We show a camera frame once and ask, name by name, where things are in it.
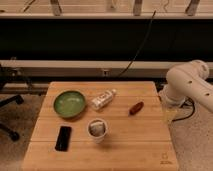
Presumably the black office chair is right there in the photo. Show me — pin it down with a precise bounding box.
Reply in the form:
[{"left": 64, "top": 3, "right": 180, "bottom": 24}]
[{"left": 0, "top": 64, "right": 34, "bottom": 142}]

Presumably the black rectangular eraser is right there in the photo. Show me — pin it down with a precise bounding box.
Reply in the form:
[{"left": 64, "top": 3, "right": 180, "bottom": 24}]
[{"left": 55, "top": 126, "right": 72, "bottom": 151}]

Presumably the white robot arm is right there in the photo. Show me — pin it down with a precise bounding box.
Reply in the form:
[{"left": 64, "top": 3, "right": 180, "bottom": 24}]
[{"left": 159, "top": 60, "right": 213, "bottom": 113}]

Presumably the clear plastic bottle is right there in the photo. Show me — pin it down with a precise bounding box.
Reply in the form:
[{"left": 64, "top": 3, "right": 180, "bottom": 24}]
[{"left": 91, "top": 89, "right": 116, "bottom": 110}]

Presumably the brown red sausage toy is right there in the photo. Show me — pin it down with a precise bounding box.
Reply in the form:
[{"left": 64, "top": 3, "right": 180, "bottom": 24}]
[{"left": 129, "top": 102, "right": 144, "bottom": 115}]

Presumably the black hanging cable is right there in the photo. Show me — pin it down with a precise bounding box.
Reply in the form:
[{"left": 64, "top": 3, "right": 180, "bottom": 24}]
[{"left": 116, "top": 9, "right": 157, "bottom": 78}]

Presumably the white paper cup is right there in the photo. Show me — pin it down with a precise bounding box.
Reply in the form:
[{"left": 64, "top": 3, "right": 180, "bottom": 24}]
[{"left": 87, "top": 118, "right": 108, "bottom": 144}]

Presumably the green bowl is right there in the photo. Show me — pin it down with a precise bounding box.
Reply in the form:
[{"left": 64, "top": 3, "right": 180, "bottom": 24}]
[{"left": 53, "top": 91, "right": 86, "bottom": 118}]

